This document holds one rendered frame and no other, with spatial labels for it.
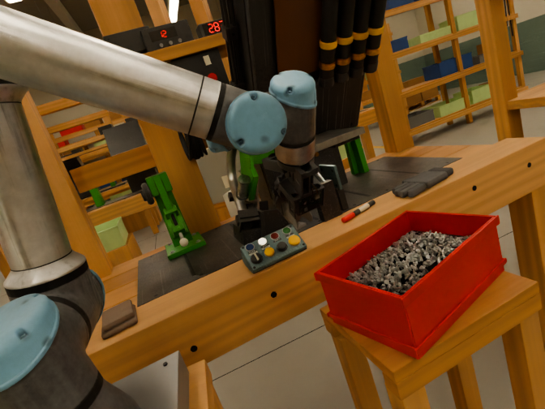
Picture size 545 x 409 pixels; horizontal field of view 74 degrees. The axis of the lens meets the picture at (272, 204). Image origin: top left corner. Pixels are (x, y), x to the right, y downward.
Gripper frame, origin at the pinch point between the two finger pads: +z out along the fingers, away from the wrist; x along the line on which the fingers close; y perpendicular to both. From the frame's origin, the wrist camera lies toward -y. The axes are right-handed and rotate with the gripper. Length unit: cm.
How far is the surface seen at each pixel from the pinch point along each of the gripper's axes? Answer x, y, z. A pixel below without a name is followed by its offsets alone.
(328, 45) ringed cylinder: 25.4, -24.9, -24.8
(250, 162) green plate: 2.0, -28.3, 4.1
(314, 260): 2.7, 5.1, 12.6
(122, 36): -16, -81, -20
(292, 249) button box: -1.5, 1.7, 9.2
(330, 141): 19.3, -13.4, -5.6
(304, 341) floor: 17, -24, 137
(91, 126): -81, -664, 318
